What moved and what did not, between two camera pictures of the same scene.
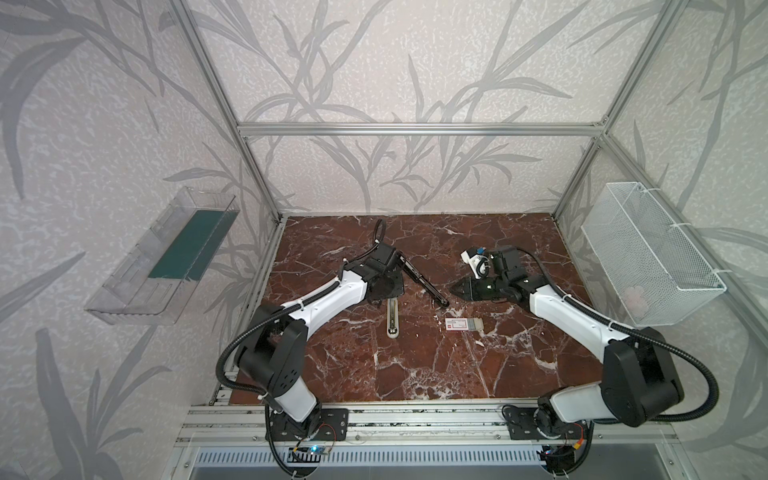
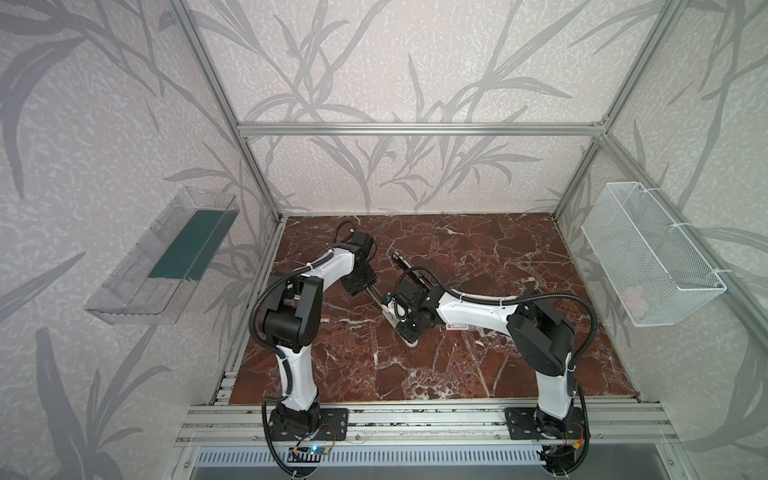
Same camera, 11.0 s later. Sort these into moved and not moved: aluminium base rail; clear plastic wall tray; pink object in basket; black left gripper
Moved: black left gripper
Not moved: clear plastic wall tray; pink object in basket; aluminium base rail
